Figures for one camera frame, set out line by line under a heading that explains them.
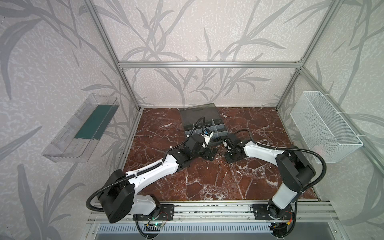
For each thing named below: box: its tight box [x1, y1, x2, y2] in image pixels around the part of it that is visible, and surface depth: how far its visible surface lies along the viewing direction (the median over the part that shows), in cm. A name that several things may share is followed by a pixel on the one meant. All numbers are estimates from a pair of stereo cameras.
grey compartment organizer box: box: [178, 103, 229, 144], surface depth 119 cm
